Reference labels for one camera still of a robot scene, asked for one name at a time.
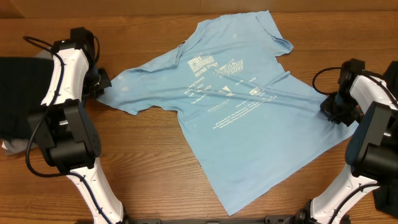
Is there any light blue printed t-shirt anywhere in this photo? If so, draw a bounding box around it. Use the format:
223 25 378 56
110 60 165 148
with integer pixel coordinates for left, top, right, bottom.
99 11 356 215

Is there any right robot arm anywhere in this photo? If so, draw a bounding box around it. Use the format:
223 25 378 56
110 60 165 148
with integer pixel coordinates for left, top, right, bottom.
289 58 397 223

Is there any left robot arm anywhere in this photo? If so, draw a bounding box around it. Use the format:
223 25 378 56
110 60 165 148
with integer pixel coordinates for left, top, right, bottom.
24 27 129 224

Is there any black t-shirt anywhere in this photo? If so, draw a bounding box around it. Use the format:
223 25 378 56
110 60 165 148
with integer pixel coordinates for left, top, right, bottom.
373 61 397 218

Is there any folded grey garment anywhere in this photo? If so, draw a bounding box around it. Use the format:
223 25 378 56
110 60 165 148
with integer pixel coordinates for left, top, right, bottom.
2 49 53 156

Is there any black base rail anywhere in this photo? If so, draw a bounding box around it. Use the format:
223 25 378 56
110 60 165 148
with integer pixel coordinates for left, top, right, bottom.
127 215 294 224

